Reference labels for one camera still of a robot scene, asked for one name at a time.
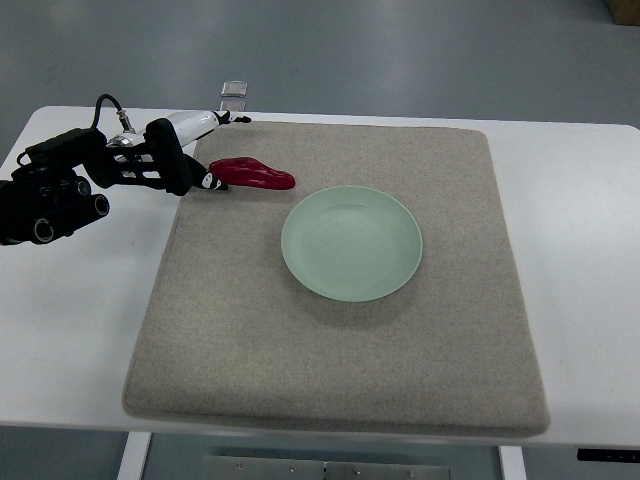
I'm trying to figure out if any white right table leg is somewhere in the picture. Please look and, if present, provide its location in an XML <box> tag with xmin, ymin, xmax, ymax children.
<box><xmin>498</xmin><ymin>446</ymin><xmax>527</xmax><ymax>480</ymax></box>

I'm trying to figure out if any light green plate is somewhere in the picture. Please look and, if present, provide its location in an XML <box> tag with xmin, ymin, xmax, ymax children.
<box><xmin>281</xmin><ymin>185</ymin><xmax>423</xmax><ymax>303</ymax></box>

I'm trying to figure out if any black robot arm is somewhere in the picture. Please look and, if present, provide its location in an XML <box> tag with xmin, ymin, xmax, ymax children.
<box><xmin>1</xmin><ymin>118</ymin><xmax>195</xmax><ymax>246</ymax></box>

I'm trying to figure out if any beige fabric mat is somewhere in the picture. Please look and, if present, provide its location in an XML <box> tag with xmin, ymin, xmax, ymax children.
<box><xmin>122</xmin><ymin>121</ymin><xmax>550</xmax><ymax>437</ymax></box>

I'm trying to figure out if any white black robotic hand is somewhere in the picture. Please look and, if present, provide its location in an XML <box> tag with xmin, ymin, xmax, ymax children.
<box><xmin>108</xmin><ymin>110</ymin><xmax>251</xmax><ymax>196</ymax></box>

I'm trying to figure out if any metal table base plate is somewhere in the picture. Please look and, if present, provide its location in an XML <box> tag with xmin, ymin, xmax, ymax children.
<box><xmin>200</xmin><ymin>455</ymin><xmax>451</xmax><ymax>480</ymax></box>

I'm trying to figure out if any clear plastic floor piece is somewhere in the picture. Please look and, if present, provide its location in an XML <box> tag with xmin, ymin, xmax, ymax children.
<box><xmin>220</xmin><ymin>80</ymin><xmax>248</xmax><ymax>112</ymax></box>

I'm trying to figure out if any black table control panel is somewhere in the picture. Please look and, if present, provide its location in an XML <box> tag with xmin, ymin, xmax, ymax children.
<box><xmin>576</xmin><ymin>448</ymin><xmax>640</xmax><ymax>463</ymax></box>

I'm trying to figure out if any red pepper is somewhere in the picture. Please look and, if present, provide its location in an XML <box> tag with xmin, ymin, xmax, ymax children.
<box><xmin>209</xmin><ymin>157</ymin><xmax>296</xmax><ymax>190</ymax></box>

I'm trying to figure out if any white table leg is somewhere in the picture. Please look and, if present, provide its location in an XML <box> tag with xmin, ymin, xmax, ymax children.
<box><xmin>116</xmin><ymin>432</ymin><xmax>152</xmax><ymax>480</ymax></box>
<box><xmin>498</xmin><ymin>446</ymin><xmax>527</xmax><ymax>480</ymax></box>

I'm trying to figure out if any white left table leg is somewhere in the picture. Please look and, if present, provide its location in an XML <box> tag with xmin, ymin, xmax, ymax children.
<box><xmin>116</xmin><ymin>432</ymin><xmax>152</xmax><ymax>480</ymax></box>

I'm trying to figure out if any cardboard box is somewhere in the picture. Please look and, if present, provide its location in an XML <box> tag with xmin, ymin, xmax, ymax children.
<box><xmin>606</xmin><ymin>0</ymin><xmax>640</xmax><ymax>26</ymax></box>

